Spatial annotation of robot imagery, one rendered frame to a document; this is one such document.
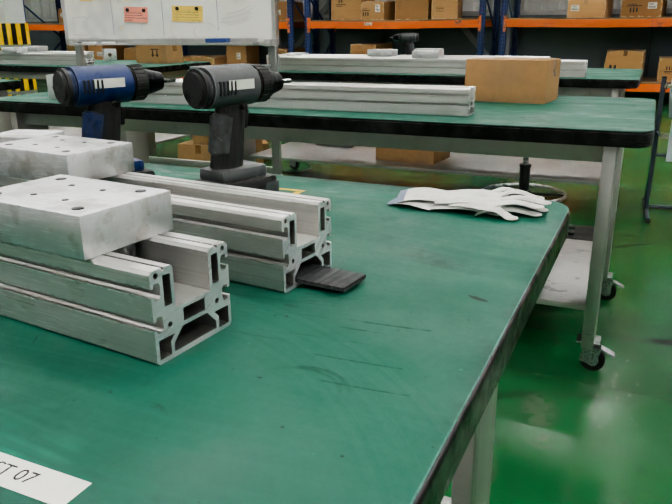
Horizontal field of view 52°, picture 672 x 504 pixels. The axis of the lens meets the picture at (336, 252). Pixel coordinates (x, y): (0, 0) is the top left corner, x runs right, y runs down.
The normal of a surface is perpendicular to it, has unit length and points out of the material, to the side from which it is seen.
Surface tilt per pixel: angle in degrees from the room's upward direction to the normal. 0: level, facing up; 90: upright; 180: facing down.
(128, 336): 90
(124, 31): 90
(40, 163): 90
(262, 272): 90
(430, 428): 0
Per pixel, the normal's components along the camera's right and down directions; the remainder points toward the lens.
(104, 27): -0.42, 0.29
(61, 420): -0.01, -0.95
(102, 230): 0.86, 0.15
